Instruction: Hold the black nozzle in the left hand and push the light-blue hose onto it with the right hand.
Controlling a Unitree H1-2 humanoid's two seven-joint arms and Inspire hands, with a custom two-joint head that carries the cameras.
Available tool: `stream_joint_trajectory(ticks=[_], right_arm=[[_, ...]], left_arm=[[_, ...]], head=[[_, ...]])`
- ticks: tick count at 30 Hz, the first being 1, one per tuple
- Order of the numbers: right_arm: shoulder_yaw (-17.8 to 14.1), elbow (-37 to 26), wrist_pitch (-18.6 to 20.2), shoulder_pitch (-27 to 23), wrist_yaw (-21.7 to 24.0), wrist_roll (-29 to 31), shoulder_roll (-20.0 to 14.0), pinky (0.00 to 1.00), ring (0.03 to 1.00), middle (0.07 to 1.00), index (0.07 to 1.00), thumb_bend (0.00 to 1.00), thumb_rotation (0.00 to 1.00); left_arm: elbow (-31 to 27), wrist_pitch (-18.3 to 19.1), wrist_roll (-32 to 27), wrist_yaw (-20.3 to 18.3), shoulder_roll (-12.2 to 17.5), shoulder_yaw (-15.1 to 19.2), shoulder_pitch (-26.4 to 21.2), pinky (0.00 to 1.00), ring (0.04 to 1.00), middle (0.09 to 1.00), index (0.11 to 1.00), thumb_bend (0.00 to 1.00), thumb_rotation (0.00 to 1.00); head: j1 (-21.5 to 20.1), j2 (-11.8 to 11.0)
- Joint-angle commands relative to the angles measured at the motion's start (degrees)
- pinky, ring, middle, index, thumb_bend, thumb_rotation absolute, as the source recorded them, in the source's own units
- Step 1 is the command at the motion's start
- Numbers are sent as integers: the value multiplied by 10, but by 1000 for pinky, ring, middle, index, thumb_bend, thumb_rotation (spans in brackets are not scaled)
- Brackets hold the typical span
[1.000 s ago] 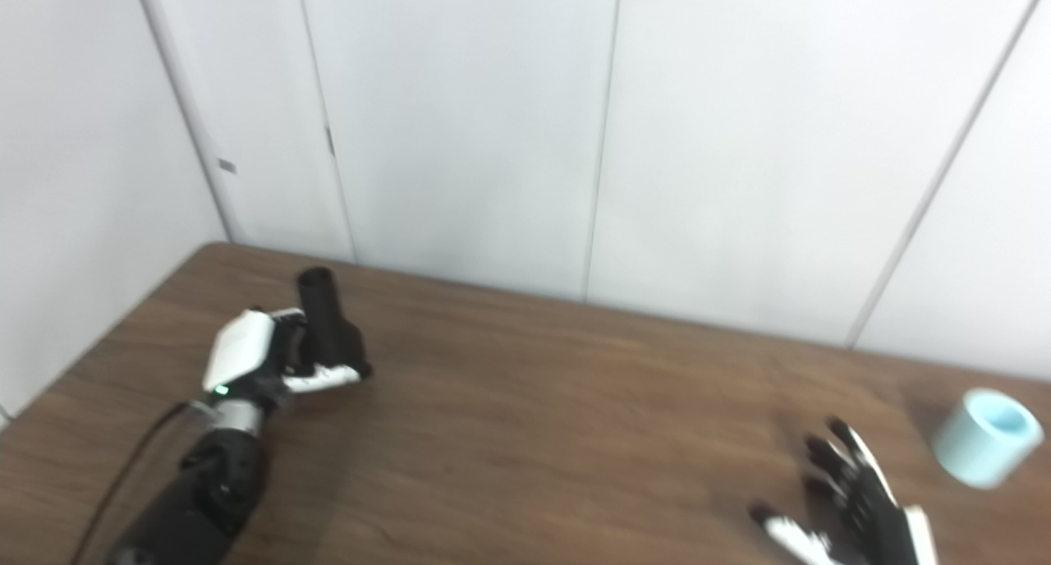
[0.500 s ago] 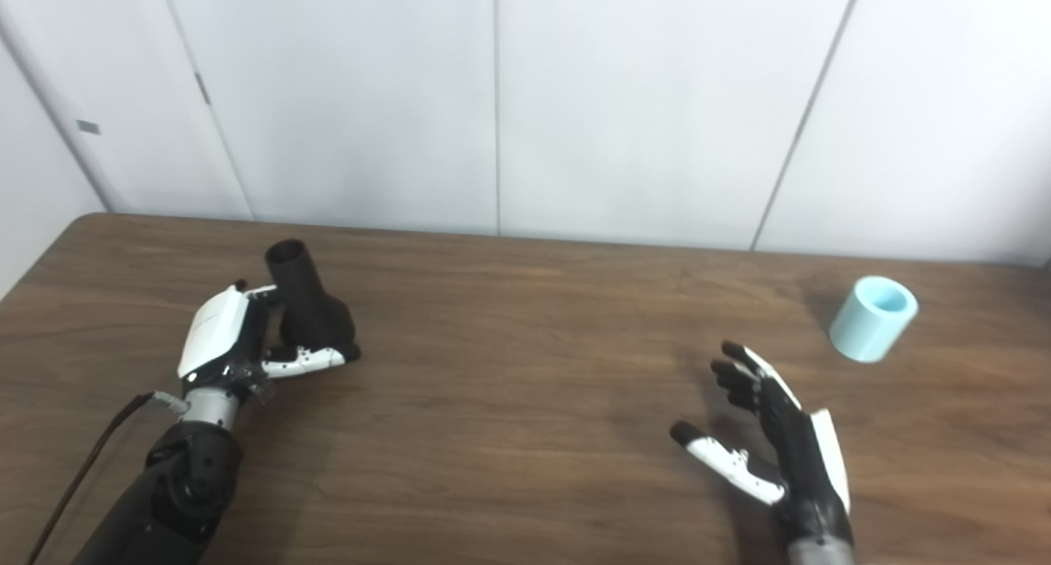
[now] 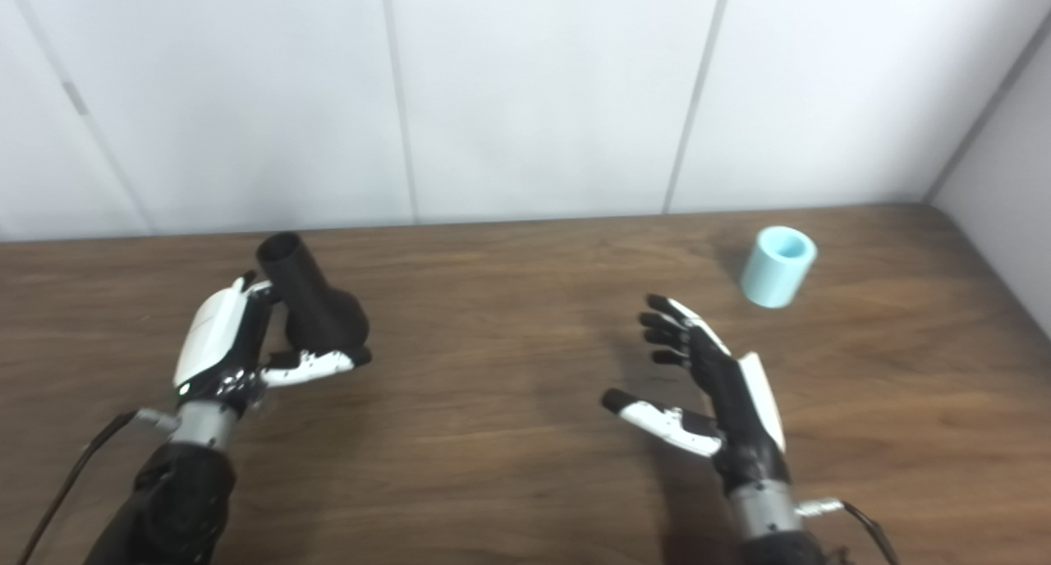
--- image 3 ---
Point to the black funnel-shaped nozzle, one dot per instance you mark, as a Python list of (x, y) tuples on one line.
[(320, 310)]

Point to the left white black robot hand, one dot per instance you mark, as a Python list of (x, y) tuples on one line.
[(213, 335)]

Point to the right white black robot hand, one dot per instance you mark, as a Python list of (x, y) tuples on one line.
[(739, 409)]

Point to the light blue cup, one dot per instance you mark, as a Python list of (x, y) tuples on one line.
[(772, 277)]

